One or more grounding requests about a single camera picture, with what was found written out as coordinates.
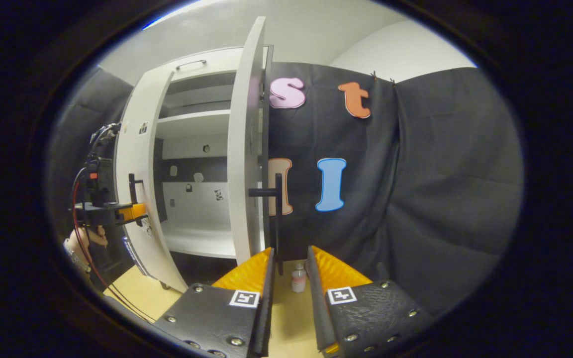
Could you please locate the white cabinet shelf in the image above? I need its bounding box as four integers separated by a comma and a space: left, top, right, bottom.
156, 109, 231, 140

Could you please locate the black backdrop cloth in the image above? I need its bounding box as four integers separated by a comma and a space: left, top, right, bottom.
48, 62, 525, 319

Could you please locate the small clear bottle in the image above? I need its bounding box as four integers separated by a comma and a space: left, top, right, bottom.
291, 264, 307, 293

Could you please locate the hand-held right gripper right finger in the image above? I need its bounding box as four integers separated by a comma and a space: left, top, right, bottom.
307, 245, 435, 356

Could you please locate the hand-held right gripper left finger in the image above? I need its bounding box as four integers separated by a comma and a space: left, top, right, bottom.
154, 247, 276, 358

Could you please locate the white cabinet drawer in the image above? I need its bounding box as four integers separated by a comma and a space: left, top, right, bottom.
165, 46, 245, 83

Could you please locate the white double-door shoe cabinet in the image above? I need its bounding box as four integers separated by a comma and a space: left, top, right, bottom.
153, 46, 272, 271

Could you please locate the white cabinet door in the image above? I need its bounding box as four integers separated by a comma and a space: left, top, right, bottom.
227, 16, 275, 264
113, 70, 188, 294

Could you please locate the black door handle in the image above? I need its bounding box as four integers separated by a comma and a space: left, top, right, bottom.
248, 173, 284, 275
127, 173, 144, 204

